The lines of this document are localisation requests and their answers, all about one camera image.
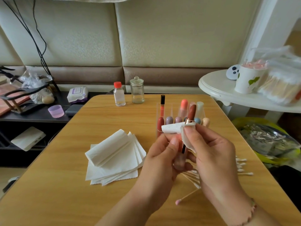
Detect yellow-green bin with bag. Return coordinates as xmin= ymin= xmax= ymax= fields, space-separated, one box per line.
xmin=232 ymin=116 xmax=301 ymax=167

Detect black cables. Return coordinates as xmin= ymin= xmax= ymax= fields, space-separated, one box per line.
xmin=2 ymin=0 xmax=52 ymax=80

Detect white power bank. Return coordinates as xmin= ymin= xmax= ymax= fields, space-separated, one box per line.
xmin=10 ymin=126 xmax=47 ymax=152

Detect dark grey flat box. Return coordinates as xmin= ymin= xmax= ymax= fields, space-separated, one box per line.
xmin=65 ymin=104 xmax=84 ymax=116

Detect white panda figure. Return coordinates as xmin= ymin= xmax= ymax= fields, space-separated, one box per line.
xmin=226 ymin=64 xmax=241 ymax=81

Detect glass jar with lid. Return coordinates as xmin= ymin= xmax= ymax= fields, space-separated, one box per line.
xmin=130 ymin=76 xmax=145 ymax=105

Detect person's left hand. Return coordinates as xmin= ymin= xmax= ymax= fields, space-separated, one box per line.
xmin=132 ymin=133 xmax=193 ymax=212

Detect pink-tipped cotton swab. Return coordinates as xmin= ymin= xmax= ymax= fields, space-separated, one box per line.
xmin=175 ymin=188 xmax=200 ymax=206

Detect person's right forearm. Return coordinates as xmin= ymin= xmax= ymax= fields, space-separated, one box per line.
xmin=226 ymin=200 xmax=283 ymax=226

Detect crumpled clear plastic bag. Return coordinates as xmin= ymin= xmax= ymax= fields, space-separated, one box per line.
xmin=21 ymin=69 xmax=55 ymax=105

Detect black clip tool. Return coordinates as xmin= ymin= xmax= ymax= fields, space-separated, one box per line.
xmin=0 ymin=66 xmax=17 ymax=83

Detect small purple plastic cup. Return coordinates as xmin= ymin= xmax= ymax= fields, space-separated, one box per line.
xmin=48 ymin=105 xmax=65 ymax=119

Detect stack of white tissues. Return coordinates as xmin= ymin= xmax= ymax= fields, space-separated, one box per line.
xmin=85 ymin=129 xmax=147 ymax=186

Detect wet wipes pack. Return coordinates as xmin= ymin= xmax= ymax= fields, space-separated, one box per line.
xmin=67 ymin=87 xmax=89 ymax=103

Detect black low shelf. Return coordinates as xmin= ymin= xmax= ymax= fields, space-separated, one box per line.
xmin=0 ymin=89 xmax=114 ymax=167

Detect pink tray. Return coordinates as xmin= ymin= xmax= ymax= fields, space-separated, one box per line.
xmin=0 ymin=82 xmax=31 ymax=117

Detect white mug green leaf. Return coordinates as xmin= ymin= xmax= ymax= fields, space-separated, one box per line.
xmin=234 ymin=61 xmax=269 ymax=94

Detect beige padded backrest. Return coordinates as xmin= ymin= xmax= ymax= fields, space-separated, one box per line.
xmin=0 ymin=0 xmax=264 ymax=92

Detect white round side table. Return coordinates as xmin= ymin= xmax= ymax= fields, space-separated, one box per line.
xmin=198 ymin=69 xmax=301 ymax=113

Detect thin wrist bracelet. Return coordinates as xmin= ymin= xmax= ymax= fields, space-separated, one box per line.
xmin=242 ymin=197 xmax=258 ymax=226

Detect brown lipstick gold tube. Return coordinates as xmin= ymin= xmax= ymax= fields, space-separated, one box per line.
xmin=173 ymin=104 xmax=197 ymax=171

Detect clear bottle red cap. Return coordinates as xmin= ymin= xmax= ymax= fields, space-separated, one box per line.
xmin=113 ymin=82 xmax=127 ymax=107

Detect person's left forearm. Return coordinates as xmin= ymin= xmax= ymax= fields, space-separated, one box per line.
xmin=96 ymin=195 xmax=165 ymax=226

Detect large white tissue sheet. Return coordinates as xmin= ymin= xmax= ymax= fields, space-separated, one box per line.
xmin=161 ymin=119 xmax=198 ymax=151

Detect person's right hand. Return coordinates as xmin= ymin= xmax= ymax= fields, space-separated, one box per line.
xmin=181 ymin=124 xmax=257 ymax=219

